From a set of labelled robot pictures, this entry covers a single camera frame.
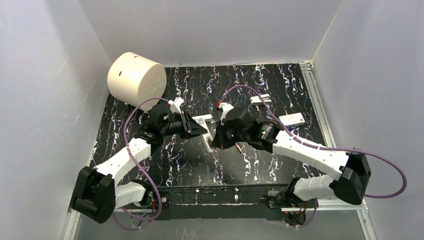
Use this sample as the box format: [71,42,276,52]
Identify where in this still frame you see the black base bar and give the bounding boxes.
[120,183,319,222]

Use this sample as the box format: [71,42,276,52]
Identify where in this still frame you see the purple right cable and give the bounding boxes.
[219,85,408,229]

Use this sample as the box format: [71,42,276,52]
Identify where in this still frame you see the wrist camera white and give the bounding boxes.
[167,97,184,115]
[216,101,234,125]

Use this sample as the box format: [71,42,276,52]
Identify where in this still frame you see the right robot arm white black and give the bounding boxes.
[211,103,372,205]

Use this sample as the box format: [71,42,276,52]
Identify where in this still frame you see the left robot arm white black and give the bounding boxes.
[69,104,210,224]

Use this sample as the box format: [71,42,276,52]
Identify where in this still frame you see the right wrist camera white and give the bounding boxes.
[216,101,234,125]

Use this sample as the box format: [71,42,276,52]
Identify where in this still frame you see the small white charger device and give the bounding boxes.
[249,94,272,106]

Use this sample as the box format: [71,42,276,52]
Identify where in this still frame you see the aluminium frame rail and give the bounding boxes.
[299,59,377,240]

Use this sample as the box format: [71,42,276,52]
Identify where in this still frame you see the white box with red labels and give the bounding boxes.
[278,112,305,128]

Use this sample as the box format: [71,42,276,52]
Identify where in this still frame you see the large white cylinder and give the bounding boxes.
[107,52,167,112]

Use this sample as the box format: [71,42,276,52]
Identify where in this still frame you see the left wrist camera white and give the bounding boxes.
[167,97,184,115]

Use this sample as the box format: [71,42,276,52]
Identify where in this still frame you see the white remote control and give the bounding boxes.
[193,114,216,153]

